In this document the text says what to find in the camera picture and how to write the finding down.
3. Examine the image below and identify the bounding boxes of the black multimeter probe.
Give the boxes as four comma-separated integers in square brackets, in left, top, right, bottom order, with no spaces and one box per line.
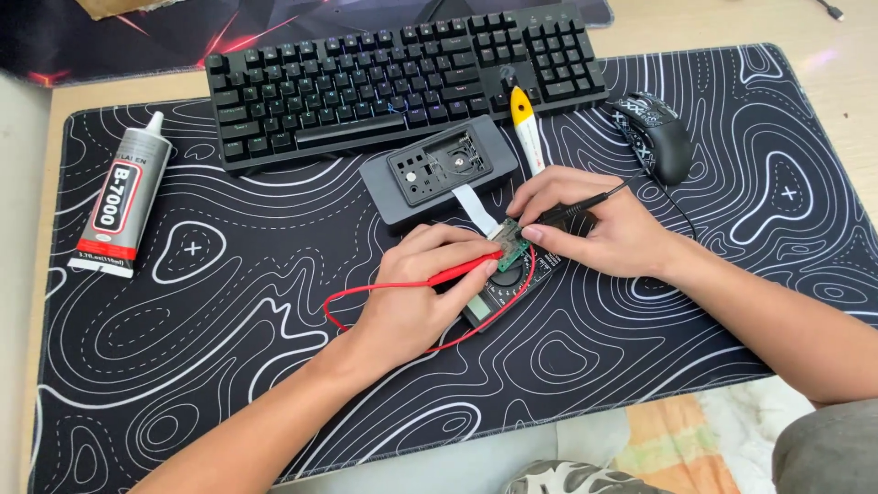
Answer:
[514,191,611,231]

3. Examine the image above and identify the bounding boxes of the brown cardboard piece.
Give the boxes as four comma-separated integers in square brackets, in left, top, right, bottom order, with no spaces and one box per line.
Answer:
[74,0,186,21]

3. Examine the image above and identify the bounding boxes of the black patterned computer mouse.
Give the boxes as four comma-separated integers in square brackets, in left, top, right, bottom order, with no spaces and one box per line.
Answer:
[610,91,695,187]

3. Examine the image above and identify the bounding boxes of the black digital multimeter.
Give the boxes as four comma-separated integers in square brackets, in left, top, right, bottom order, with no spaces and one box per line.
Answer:
[461,240,572,334]

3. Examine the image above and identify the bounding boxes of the person's gray shorts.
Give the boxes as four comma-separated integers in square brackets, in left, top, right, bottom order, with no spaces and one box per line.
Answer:
[771,398,878,494]

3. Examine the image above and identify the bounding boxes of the black probe cable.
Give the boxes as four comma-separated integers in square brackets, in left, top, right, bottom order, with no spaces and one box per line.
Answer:
[604,170,699,242]

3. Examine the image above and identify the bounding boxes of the black mechanical keyboard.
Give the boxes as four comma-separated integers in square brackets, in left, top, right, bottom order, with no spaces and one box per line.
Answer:
[203,3,611,177]

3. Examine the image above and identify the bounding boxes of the person's right hand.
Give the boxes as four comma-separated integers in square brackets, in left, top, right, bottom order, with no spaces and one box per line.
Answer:
[506,165,678,279]

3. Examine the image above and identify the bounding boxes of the yellow white rocket-shaped tool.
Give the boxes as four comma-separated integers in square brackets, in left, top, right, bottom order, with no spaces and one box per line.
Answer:
[509,86,547,177]

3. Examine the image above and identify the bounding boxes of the black white contour desk mat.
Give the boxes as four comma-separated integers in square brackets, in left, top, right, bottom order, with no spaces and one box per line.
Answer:
[27,43,878,494]

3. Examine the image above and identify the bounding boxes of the white flat ribbon cable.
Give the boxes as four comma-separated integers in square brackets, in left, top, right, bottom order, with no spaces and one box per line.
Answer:
[451,184,506,238]

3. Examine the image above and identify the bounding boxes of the person's left hand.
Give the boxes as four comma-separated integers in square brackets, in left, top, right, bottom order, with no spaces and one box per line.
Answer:
[353,223,507,368]

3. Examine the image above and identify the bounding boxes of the gray glue tube red label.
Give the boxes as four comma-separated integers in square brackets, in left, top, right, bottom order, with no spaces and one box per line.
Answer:
[67,110,174,279]

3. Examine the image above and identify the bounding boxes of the orange white patterned blanket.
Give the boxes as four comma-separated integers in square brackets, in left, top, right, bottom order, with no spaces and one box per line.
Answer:
[556,374,817,494]

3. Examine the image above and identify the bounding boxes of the dark red-lined mouse pad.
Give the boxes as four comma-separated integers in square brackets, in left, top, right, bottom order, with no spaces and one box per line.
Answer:
[0,0,616,89]

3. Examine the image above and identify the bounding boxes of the gray opened device case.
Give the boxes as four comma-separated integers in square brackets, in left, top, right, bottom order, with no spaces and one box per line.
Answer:
[359,114,520,231]

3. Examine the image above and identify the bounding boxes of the green circuit board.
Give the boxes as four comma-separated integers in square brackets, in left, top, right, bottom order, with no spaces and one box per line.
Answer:
[495,218,533,273]

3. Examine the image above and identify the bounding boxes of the red multimeter probe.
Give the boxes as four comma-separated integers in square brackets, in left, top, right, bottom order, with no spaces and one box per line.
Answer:
[427,250,506,288]

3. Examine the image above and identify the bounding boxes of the red probe cable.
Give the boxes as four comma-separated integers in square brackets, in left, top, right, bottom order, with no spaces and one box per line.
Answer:
[322,243,540,355]

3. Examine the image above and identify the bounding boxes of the gray white camouflage cloth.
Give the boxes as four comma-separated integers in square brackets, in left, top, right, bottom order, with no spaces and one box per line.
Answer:
[504,460,679,494]

